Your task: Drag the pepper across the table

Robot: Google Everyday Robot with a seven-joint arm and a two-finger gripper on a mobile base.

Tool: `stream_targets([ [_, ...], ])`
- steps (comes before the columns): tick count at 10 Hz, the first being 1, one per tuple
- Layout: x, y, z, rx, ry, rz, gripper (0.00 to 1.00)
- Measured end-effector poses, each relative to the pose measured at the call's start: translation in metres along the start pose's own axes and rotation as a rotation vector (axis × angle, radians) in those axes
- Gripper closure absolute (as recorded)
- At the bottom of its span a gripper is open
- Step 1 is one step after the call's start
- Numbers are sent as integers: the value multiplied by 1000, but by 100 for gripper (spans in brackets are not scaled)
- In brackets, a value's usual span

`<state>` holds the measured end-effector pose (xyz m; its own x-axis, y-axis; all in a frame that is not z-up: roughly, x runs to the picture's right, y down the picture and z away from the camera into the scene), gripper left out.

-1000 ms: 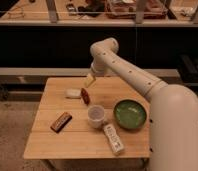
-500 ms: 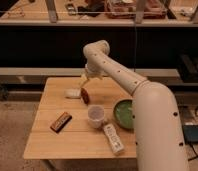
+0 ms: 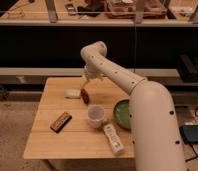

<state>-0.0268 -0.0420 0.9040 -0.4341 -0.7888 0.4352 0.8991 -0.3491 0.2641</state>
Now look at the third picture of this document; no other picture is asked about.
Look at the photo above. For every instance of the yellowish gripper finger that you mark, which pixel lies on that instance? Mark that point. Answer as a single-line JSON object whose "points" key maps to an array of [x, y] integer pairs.
{"points": [[84, 83]]}

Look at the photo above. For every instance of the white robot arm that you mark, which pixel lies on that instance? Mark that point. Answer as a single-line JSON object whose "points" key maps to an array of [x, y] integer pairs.
{"points": [[154, 125]]}

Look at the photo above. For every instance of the white sponge block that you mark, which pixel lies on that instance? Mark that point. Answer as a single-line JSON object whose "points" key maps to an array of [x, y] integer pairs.
{"points": [[72, 93]]}

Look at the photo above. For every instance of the white cup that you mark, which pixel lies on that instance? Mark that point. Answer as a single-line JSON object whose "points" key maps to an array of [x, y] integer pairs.
{"points": [[96, 116]]}

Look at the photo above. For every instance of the wooden folding table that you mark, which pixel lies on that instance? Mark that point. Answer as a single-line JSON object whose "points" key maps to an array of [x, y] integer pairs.
{"points": [[77, 140]]}

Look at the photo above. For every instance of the green bowl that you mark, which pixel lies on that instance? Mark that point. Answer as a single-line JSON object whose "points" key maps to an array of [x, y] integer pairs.
{"points": [[121, 114]]}

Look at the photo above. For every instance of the brown chocolate bar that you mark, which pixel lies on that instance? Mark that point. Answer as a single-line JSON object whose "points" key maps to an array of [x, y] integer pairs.
{"points": [[62, 120]]}

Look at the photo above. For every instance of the white remote control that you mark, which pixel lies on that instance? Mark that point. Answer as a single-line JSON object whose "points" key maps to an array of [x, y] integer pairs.
{"points": [[113, 138]]}

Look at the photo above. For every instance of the black device on shelf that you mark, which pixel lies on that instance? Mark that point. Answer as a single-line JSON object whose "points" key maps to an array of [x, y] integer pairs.
{"points": [[70, 9]]}

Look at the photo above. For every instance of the red tray on shelf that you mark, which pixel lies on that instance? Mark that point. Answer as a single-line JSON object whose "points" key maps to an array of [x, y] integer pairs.
{"points": [[153, 9]]}

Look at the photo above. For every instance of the dark box on floor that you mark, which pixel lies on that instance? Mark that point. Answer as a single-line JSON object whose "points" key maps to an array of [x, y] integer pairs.
{"points": [[189, 133]]}

